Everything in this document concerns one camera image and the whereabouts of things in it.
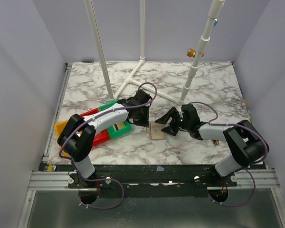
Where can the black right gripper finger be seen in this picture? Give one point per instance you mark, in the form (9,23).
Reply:
(173,127)
(169,115)

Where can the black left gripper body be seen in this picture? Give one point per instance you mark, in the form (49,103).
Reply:
(142,119)

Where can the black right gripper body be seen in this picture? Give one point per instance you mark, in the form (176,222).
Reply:
(177,121)

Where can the beige card holder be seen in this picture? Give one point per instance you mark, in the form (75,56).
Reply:
(155,131)

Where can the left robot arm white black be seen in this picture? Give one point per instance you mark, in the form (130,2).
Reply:
(78,134)

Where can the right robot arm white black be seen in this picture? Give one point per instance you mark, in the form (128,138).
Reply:
(246,145)

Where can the gold credit card in bin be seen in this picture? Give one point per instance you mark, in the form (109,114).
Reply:
(118,126)

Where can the green plastic bin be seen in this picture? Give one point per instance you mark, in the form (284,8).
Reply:
(111,131)

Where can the red plastic bin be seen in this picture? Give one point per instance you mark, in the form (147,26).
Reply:
(103,136)

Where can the orange knob on pipe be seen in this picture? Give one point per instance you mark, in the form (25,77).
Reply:
(191,53)

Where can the yellow plastic bin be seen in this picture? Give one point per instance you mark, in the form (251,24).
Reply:
(58,130)

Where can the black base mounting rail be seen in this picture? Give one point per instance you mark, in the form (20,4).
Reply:
(150,181)

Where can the aluminium extrusion rail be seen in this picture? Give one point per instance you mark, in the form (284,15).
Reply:
(42,179)

